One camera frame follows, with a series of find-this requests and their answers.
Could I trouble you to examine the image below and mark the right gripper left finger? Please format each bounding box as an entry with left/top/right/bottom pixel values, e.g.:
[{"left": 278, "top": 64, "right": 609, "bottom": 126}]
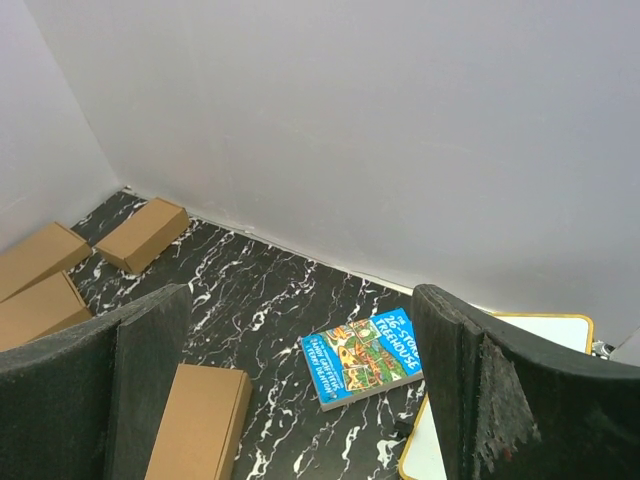
[{"left": 1, "top": 284, "right": 192, "bottom": 479}]

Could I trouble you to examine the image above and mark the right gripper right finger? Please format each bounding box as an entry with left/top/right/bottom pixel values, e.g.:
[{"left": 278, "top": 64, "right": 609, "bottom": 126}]
[{"left": 410, "top": 284, "right": 639, "bottom": 479}]

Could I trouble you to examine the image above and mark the folded brown cardboard box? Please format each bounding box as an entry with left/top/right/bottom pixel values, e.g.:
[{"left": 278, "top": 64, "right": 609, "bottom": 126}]
[{"left": 0, "top": 272, "right": 93, "bottom": 351}]

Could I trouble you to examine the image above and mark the blue Treehouse book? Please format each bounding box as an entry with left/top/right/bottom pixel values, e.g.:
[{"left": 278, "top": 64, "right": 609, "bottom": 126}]
[{"left": 300, "top": 308, "right": 423, "bottom": 412}]

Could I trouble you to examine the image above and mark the white board yellow frame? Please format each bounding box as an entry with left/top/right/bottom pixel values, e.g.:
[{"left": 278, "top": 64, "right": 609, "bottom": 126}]
[{"left": 398, "top": 312, "right": 594, "bottom": 479}]

